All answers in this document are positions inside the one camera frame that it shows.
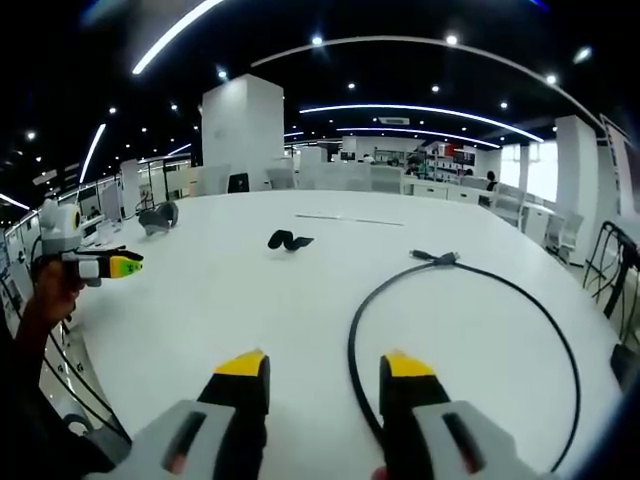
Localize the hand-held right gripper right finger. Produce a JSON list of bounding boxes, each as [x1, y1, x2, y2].
[[378, 348, 553, 480]]

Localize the black cables under desk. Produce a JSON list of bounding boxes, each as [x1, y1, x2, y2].
[[42, 319, 134, 449]]

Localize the white square pillar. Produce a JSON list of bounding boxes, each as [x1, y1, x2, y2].
[[201, 73, 286, 194]]

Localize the white desk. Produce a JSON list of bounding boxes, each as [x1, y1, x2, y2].
[[74, 188, 627, 480]]

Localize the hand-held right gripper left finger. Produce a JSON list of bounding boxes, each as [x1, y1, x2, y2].
[[97, 347, 272, 480]]

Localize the black Velcro strap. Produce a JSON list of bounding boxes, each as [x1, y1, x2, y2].
[[266, 228, 316, 254]]

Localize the black charging cable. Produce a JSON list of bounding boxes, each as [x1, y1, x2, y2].
[[347, 249, 582, 474]]

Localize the white round pillar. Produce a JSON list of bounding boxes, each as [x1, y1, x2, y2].
[[553, 114, 607, 236]]

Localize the bundle of black cables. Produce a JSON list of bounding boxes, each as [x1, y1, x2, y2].
[[582, 219, 640, 321]]

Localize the person's left hand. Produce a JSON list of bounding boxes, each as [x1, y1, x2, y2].
[[28, 255, 82, 324]]

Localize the white office chair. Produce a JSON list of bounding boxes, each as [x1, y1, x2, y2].
[[543, 212, 585, 264]]

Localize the dark grey curved object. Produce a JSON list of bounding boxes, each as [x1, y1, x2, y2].
[[137, 200, 180, 237]]

